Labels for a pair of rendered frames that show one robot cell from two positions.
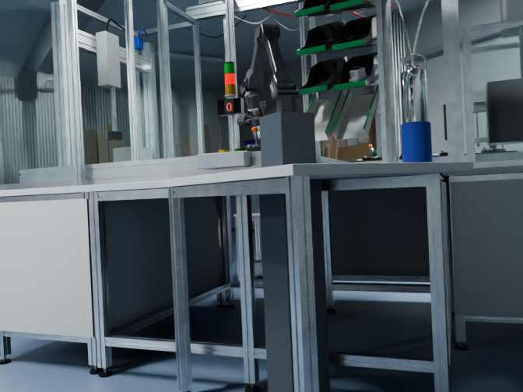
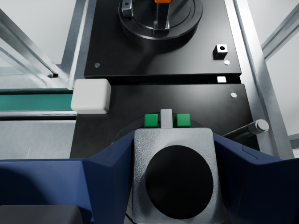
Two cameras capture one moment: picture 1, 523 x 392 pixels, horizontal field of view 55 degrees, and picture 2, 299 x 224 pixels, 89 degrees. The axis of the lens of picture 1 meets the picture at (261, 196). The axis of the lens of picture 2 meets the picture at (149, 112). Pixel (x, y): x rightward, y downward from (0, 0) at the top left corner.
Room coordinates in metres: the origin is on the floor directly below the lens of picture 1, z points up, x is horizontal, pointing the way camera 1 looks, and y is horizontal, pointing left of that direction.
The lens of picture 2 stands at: (2.23, 0.00, 1.17)
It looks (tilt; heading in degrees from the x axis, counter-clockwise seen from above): 70 degrees down; 344
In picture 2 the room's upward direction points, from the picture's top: 6 degrees counter-clockwise
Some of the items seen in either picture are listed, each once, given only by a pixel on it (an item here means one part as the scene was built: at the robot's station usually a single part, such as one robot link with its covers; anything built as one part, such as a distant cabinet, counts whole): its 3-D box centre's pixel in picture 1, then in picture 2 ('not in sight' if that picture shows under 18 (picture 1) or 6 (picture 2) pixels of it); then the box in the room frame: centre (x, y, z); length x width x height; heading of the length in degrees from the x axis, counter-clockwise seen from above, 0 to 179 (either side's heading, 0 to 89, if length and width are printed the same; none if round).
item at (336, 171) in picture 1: (300, 176); not in sight; (1.80, -0.14, 0.84); 0.90 x 0.70 x 0.03; 32
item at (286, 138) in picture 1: (287, 143); not in sight; (1.77, -0.10, 0.96); 0.14 x 0.14 x 0.20; 32
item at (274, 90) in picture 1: (283, 89); not in sight; (1.77, -0.10, 1.15); 0.09 x 0.07 x 0.06; 108
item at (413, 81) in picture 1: (414, 89); not in sight; (2.75, -0.86, 1.32); 0.14 x 0.14 x 0.38
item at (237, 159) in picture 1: (223, 159); not in sight; (2.05, 0.15, 0.93); 0.21 x 0.07 x 0.06; 69
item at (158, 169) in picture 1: (190, 167); not in sight; (2.18, 0.30, 0.91); 0.89 x 0.06 x 0.11; 69
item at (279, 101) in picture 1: (286, 106); not in sight; (1.77, -0.10, 1.09); 0.07 x 0.07 x 0.06; 32
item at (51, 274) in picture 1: (128, 258); not in sight; (3.03, 0.82, 0.43); 1.39 x 0.63 x 0.86; 159
